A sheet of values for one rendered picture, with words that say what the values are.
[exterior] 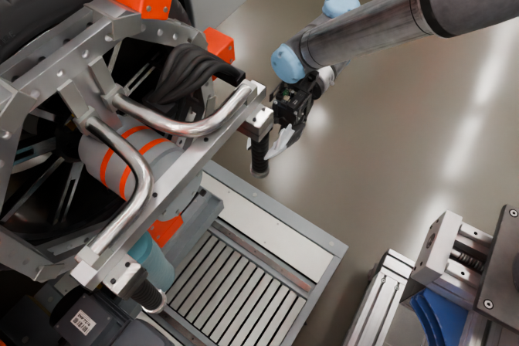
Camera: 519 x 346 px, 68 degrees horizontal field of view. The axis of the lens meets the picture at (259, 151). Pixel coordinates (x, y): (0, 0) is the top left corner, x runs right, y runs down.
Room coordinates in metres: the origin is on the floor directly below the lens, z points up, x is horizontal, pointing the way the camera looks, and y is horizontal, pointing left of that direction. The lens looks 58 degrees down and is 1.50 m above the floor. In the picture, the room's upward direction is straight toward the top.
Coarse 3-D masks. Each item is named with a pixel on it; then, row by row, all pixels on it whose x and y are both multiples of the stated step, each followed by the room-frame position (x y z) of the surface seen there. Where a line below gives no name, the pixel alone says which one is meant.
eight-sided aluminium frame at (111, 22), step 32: (96, 0) 0.51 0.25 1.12; (64, 32) 0.44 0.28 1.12; (96, 32) 0.44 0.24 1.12; (128, 32) 0.47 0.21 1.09; (160, 32) 0.53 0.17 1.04; (192, 32) 0.59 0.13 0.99; (32, 64) 0.39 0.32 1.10; (64, 64) 0.38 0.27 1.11; (0, 96) 0.32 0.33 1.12; (32, 96) 0.34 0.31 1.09; (192, 96) 0.61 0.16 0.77; (0, 128) 0.29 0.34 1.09; (0, 160) 0.27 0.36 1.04; (0, 192) 0.24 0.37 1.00; (96, 224) 0.33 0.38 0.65; (0, 256) 0.18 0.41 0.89; (32, 256) 0.20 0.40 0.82; (64, 256) 0.23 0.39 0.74
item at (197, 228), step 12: (204, 192) 0.64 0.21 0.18; (216, 204) 0.60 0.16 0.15; (204, 216) 0.55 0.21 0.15; (216, 216) 0.57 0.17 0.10; (192, 228) 0.51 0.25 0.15; (204, 228) 0.51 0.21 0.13; (180, 240) 0.46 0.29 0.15; (192, 240) 0.46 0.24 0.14; (168, 252) 0.42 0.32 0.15; (180, 252) 0.41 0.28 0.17; (120, 300) 0.25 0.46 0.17; (132, 300) 0.25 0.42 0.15; (132, 312) 0.21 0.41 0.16
